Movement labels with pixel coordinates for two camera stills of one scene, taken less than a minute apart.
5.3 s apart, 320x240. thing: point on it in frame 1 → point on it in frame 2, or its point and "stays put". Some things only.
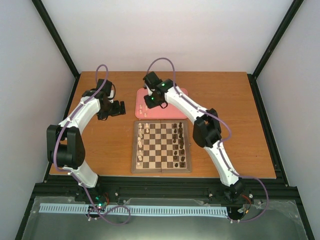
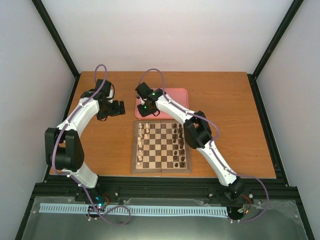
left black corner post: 55,35 stays put
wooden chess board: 161,146 stays put
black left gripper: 102,115 stays put
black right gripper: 149,104 → 143,114
